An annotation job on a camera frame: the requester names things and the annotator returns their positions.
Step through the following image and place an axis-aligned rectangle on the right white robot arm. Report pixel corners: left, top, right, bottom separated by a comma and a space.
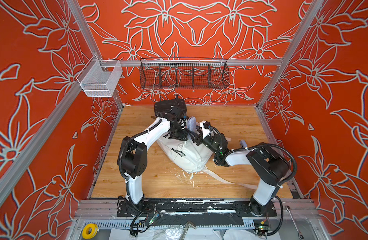
188, 121, 298, 216

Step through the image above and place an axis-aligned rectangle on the yellow tape roll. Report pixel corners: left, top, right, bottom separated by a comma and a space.
81, 223, 99, 240

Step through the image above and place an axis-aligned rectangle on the black plastic case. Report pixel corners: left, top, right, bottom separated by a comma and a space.
154, 98, 187, 119

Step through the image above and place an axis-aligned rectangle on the white wire mesh basket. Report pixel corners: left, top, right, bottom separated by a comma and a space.
77, 55, 123, 97

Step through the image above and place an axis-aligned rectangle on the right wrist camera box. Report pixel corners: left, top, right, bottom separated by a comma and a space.
200, 121, 211, 139

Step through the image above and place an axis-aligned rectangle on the white student backpack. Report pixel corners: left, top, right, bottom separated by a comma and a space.
156, 125, 258, 190

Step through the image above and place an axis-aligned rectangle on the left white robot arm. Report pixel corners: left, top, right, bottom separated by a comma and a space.
117, 97, 189, 214

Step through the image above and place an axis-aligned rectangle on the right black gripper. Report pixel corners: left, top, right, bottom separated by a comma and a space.
187, 125, 220, 157

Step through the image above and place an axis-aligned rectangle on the steel wrench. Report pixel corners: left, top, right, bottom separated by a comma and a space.
286, 206, 304, 240

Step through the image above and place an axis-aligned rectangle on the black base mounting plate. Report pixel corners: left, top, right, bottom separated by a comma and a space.
116, 197, 280, 218

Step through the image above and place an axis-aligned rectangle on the small green circuit board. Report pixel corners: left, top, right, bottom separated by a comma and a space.
255, 224, 270, 237

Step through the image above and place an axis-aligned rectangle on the purple glasses case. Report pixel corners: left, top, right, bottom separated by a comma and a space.
187, 116, 199, 134

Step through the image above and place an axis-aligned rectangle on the black wire wall basket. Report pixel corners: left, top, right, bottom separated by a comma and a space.
139, 57, 230, 90

